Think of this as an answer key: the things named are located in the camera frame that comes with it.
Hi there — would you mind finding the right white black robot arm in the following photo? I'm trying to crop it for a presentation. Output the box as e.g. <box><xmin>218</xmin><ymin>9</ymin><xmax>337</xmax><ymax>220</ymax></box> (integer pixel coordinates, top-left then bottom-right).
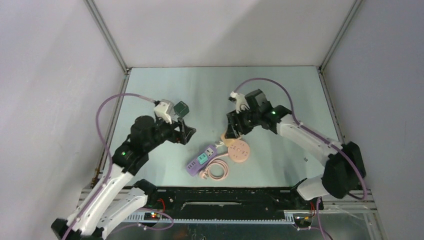
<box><xmin>225</xmin><ymin>89</ymin><xmax>366</xmax><ymax>209</ymax></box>

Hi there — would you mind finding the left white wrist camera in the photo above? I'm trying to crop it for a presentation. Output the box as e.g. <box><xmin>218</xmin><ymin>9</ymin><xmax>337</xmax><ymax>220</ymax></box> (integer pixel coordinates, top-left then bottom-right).
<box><xmin>153</xmin><ymin>99</ymin><xmax>175</xmax><ymax>124</ymax></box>

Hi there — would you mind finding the dark green cube socket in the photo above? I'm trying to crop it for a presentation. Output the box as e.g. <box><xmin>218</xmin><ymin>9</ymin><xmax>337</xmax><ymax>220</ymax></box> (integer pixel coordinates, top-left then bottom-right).
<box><xmin>173</xmin><ymin>101</ymin><xmax>190</xmax><ymax>118</ymax></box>

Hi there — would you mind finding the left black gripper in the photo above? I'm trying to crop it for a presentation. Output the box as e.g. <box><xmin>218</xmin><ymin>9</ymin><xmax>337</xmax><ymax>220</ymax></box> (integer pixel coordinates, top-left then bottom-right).
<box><xmin>145</xmin><ymin>114</ymin><xmax>196</xmax><ymax>152</ymax></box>

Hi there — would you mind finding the beige cube socket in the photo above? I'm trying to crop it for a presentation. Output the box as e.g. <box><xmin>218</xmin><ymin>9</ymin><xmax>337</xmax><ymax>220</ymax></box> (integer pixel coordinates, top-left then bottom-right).
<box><xmin>220</xmin><ymin>133</ymin><xmax>237</xmax><ymax>147</ymax></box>

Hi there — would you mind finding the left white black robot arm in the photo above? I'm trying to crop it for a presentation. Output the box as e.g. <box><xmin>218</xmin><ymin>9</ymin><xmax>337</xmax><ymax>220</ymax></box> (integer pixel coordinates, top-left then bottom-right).
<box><xmin>51</xmin><ymin>115</ymin><xmax>196</xmax><ymax>240</ymax></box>

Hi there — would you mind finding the teal USB charger plug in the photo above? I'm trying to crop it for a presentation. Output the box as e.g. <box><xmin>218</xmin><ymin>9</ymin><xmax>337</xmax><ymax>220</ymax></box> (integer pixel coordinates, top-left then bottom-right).
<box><xmin>197</xmin><ymin>153</ymin><xmax>209</xmax><ymax>165</ymax></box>

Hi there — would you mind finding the pink round power strip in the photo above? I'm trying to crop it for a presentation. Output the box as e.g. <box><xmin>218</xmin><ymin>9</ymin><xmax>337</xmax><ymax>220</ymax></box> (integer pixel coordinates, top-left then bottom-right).
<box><xmin>227</xmin><ymin>139</ymin><xmax>251</xmax><ymax>163</ymax></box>

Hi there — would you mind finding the white cable duct rail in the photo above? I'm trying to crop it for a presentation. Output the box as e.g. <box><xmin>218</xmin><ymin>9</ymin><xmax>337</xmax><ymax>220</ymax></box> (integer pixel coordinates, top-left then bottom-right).
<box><xmin>125</xmin><ymin>211</ymin><xmax>296</xmax><ymax>224</ymax></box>

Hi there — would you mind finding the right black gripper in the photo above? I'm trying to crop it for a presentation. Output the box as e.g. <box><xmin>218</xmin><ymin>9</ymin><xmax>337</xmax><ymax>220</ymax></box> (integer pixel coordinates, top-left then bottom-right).
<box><xmin>225</xmin><ymin>107</ymin><xmax>261</xmax><ymax>140</ymax></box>

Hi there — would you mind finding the pink coiled power cord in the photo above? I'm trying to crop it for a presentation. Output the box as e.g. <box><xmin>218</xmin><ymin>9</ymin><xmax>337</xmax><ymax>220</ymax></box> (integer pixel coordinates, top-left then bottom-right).
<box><xmin>200</xmin><ymin>152</ymin><xmax>229</xmax><ymax>182</ymax></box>

